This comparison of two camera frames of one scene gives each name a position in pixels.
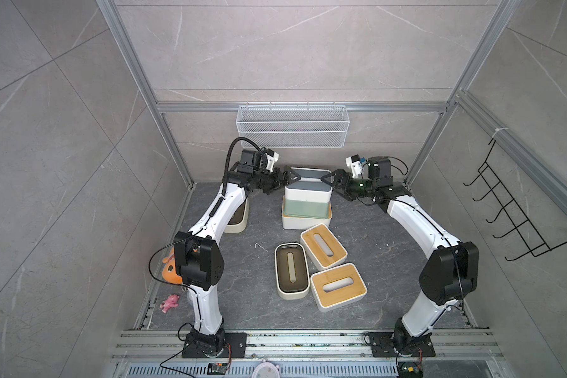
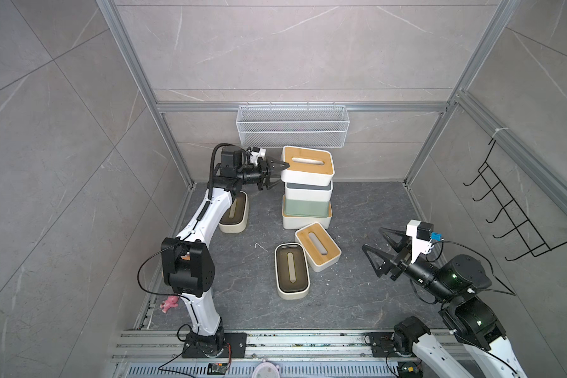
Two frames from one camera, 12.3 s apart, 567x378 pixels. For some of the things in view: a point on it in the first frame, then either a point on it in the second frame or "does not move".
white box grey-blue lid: (310, 187) does not move
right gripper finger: (335, 176) → (398, 240)
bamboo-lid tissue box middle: (322, 248) does not move
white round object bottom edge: (265, 370) does not move
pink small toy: (171, 302) does not move
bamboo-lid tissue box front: (337, 287) → (308, 166)
